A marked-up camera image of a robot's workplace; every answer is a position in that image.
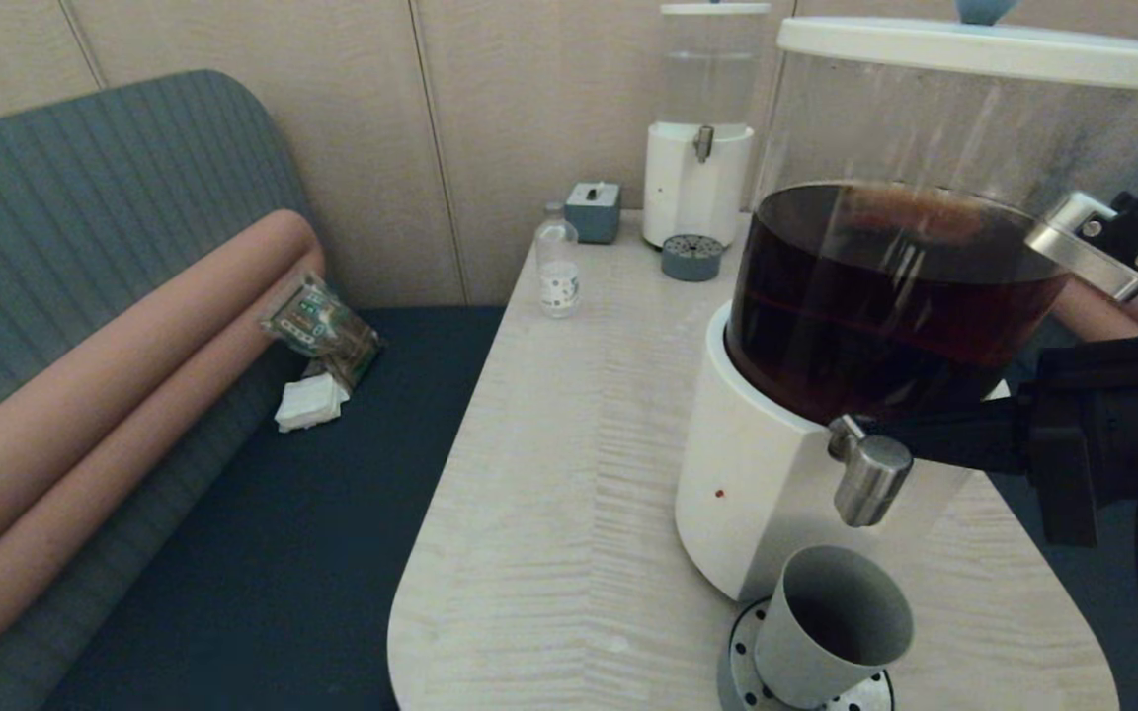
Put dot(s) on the green snack packet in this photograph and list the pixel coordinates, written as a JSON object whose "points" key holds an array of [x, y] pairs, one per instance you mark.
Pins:
{"points": [[324, 331]]}

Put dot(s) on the large perforated metal drip tray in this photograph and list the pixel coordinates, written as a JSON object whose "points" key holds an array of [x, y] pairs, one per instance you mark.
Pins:
{"points": [[742, 671]]}

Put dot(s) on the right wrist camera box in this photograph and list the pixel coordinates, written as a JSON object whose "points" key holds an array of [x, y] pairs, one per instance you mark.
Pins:
{"points": [[1083, 242]]}

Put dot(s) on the small perforated drip tray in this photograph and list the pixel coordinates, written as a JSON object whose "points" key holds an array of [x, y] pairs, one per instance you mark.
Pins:
{"points": [[692, 259]]}

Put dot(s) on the small metal dispenser tap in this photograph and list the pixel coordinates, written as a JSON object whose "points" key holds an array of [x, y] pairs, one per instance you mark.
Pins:
{"points": [[703, 143]]}

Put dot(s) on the grey plastic cup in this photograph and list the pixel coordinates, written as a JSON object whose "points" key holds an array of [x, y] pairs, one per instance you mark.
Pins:
{"points": [[816, 652]]}

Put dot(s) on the clear plastic bottle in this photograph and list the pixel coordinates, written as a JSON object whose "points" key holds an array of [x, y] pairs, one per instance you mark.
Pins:
{"points": [[559, 275]]}

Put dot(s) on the grey-blue upholstered sofa bench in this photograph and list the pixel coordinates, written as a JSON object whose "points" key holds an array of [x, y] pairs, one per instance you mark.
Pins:
{"points": [[85, 197], [1112, 612]]}

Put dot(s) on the small blue-grey box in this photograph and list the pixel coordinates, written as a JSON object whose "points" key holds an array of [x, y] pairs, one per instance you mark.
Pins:
{"points": [[594, 212]]}

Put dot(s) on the large metal dispenser tap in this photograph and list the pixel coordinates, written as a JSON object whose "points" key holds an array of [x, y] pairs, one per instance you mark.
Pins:
{"points": [[870, 479]]}

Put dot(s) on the white folded napkin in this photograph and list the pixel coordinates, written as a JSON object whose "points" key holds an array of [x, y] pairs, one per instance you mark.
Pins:
{"points": [[312, 405]]}

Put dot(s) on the large tea dispenser white base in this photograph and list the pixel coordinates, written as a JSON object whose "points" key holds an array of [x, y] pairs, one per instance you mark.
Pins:
{"points": [[757, 474]]}

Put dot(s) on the white lid with blue knob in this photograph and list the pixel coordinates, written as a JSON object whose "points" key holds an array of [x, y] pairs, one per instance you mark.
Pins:
{"points": [[984, 49]]}

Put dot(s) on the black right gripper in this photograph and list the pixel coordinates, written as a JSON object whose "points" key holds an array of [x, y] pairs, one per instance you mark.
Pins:
{"points": [[1102, 425]]}

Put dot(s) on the small water dispenser white base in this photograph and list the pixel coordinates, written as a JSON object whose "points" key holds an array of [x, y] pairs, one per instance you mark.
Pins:
{"points": [[688, 193]]}

